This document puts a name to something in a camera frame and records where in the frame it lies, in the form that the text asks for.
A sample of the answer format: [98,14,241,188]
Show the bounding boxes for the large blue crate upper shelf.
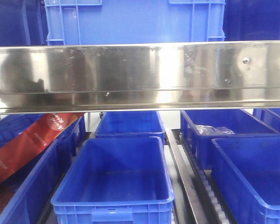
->
[44,0,225,45]

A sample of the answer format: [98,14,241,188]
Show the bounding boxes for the stainless steel shelf beam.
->
[0,41,280,114]

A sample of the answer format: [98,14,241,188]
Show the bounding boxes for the rear centre blue bin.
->
[94,111,165,143]

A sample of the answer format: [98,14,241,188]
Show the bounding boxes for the blue bin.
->
[51,137,174,224]
[0,114,86,156]
[180,109,280,170]
[211,136,280,224]
[0,139,75,224]
[94,111,165,143]
[253,108,280,132]

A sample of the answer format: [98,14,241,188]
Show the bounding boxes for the rear right blue bin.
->
[180,109,280,170]

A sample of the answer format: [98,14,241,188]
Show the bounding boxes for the clear plastic bag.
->
[195,125,235,135]

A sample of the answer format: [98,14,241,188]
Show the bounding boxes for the front centre blue bin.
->
[51,137,174,224]

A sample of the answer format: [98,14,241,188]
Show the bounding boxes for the front right blue bin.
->
[211,136,280,224]

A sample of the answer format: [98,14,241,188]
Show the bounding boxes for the rear left blue bin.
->
[0,114,86,156]

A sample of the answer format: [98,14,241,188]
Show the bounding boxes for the far right blue bin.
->
[253,108,280,132]

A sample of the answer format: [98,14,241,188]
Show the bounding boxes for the dark blue crate upper right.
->
[223,0,280,41]

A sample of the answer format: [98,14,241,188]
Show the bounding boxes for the dark blue crate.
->
[223,0,280,41]
[0,0,48,47]

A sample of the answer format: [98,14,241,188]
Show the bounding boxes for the red printed package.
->
[0,112,84,184]

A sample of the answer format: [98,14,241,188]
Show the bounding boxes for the front left blue bin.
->
[0,139,75,224]

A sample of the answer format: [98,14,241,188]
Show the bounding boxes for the dark blue crate upper left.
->
[0,0,48,47]

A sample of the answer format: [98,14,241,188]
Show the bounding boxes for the metal roller track rail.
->
[165,129,236,224]

